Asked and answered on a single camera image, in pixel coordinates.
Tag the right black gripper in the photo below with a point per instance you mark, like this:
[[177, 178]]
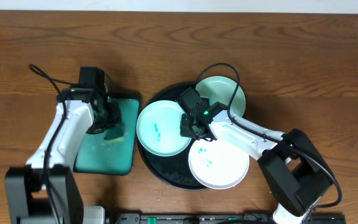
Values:
[[187, 127]]

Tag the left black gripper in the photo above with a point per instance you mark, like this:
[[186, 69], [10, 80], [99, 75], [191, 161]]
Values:
[[110, 118]]

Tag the green yellow sponge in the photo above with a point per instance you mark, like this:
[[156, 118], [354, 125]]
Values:
[[115, 134]]

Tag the light green plate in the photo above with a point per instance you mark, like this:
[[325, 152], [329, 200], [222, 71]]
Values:
[[158, 128], [220, 89]]

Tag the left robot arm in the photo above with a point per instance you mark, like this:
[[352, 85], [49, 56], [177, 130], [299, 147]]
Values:
[[44, 189]]

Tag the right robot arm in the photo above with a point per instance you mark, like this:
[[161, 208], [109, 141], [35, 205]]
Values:
[[295, 171]]

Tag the dark green rectangular water tray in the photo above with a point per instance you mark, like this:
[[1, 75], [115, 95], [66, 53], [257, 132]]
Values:
[[96, 156]]

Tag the round black serving tray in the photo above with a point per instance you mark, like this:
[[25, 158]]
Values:
[[173, 170]]

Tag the white plate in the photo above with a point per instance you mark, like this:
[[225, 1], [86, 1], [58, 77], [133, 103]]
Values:
[[217, 164]]

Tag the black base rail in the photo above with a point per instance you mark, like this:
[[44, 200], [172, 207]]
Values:
[[135, 218]]

